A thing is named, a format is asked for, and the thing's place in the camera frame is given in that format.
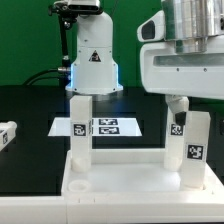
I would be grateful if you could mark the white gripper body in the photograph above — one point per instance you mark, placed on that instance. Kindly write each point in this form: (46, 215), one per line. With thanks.
(182, 55)

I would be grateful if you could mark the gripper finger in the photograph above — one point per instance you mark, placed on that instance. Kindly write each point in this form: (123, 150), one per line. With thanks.
(178, 105)

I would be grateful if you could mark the white desk top tray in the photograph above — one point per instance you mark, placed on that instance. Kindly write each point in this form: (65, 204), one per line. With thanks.
(132, 171)

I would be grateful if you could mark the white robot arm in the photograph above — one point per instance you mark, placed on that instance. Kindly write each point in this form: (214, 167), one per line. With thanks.
(93, 71)

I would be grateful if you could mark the white L-shaped corner fence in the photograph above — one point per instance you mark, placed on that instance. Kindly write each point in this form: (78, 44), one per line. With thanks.
(191, 207)

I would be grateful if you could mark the white sheet with markers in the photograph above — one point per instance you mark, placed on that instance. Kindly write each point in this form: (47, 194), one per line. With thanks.
(120, 127)

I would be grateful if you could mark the black camera on stand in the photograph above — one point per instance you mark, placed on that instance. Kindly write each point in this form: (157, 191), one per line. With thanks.
(84, 6)

